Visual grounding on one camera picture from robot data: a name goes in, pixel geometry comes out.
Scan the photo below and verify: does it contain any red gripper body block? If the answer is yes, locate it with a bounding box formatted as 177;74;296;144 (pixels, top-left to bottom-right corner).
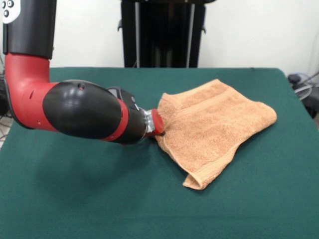
150;109;165;137

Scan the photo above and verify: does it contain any tan terry towel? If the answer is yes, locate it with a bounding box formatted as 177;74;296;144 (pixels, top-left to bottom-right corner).
156;79;278;190

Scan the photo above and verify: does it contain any dark green table cloth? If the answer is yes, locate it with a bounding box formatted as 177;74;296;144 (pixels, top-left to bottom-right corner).
0;67;319;239

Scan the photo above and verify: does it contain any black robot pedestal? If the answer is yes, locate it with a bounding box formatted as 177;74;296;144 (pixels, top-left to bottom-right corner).
117;0;207;68

